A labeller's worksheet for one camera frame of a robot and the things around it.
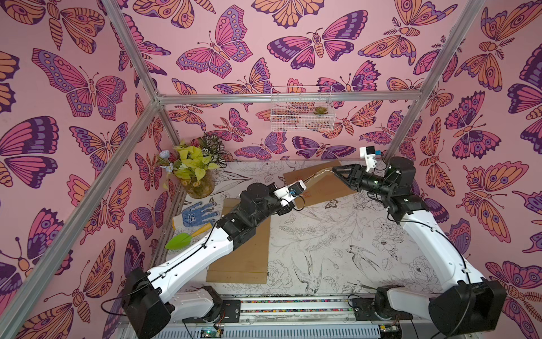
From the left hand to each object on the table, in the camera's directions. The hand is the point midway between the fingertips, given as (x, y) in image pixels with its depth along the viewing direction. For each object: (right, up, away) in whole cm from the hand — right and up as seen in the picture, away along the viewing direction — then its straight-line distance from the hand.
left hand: (294, 182), depth 70 cm
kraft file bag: (+13, -2, +16) cm, 21 cm away
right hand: (+14, +4, 0) cm, 15 cm away
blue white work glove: (-43, -16, +31) cm, 55 cm away
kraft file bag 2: (-18, -33, +15) cm, 40 cm away
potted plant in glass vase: (-40, +7, +18) cm, 45 cm away
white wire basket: (+6, +33, +25) cm, 42 cm away
